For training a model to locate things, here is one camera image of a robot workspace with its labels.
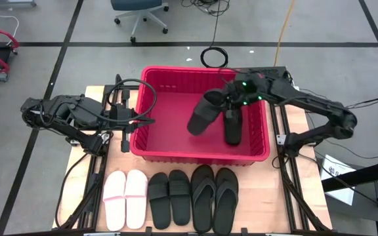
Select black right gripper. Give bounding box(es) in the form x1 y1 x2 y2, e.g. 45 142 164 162
212 73 266 120

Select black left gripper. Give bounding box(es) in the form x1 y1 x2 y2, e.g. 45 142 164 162
109 88 156 153

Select pink rubber slide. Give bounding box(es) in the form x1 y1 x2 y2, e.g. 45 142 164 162
102 170 127 232
125 169 149 230

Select black herringbone-strap flip-flop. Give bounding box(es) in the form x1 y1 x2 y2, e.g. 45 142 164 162
212 167 240 236
190 164 217 234

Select red plastic bin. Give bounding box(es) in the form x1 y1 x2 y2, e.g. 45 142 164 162
129 65 271 167

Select blue office chair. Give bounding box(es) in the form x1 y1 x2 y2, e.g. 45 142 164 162
110 0 170 43

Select white printed paper sheet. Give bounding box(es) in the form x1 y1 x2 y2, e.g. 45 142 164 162
320 153 357 207

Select black stand beam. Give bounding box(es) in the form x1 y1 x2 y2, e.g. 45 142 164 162
322 159 378 193

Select black coiled cable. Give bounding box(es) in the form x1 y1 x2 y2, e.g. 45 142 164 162
200 0 230 69

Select black cable tangle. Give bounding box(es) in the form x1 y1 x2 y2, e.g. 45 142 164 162
180 0 231 17

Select yellow floor cable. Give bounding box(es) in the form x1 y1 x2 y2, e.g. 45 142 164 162
273 0 297 68

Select black left base cable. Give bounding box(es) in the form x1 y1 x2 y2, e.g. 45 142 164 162
54 152 90 229

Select white floor cable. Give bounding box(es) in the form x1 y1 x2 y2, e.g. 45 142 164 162
0 3 20 47

